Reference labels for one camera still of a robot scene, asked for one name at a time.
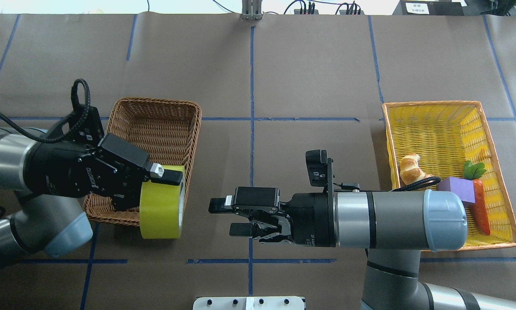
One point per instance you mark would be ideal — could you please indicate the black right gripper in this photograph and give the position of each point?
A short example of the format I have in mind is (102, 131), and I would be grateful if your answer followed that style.
(308, 218)

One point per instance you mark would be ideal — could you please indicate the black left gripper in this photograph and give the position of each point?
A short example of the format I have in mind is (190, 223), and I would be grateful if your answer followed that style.
(56, 168)

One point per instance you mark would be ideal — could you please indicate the yellow tape roll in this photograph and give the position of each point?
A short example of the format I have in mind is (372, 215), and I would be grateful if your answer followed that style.
(161, 207)

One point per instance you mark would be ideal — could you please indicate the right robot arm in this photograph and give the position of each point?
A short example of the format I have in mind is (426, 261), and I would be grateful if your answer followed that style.
(393, 227)

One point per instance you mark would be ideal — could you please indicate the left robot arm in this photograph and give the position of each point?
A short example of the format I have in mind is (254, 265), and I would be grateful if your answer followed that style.
(53, 224)

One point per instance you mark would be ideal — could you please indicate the brown wicker basket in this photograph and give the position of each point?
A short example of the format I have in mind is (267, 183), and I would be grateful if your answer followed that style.
(167, 129)

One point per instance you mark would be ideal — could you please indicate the yellow plastic basket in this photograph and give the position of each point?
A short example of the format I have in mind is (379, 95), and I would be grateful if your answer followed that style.
(446, 134)

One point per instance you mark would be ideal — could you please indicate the toy croissant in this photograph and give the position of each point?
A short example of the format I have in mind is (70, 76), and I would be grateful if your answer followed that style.
(409, 169)

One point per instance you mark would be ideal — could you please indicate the purple foam block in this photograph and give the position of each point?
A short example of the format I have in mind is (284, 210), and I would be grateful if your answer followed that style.
(463, 188)

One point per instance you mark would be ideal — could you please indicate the toy orange carrot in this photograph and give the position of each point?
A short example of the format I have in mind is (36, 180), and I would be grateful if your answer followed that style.
(474, 172)

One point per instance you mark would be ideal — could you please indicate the black mini computer box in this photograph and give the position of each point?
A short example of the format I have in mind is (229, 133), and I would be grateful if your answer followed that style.
(428, 8)

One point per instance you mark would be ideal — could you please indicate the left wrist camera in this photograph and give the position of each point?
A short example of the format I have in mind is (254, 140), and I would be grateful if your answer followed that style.
(88, 127)

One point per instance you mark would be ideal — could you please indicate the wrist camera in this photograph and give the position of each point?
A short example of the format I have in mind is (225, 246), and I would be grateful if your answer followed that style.
(88, 127)
(317, 167)

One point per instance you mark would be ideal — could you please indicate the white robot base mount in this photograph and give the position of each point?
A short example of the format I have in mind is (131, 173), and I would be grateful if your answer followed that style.
(250, 303)

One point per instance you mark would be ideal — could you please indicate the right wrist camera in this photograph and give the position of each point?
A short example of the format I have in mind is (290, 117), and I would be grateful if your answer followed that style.
(317, 167)

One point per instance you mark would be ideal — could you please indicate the aluminium frame post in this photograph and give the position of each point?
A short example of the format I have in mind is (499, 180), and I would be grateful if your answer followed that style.
(251, 10)

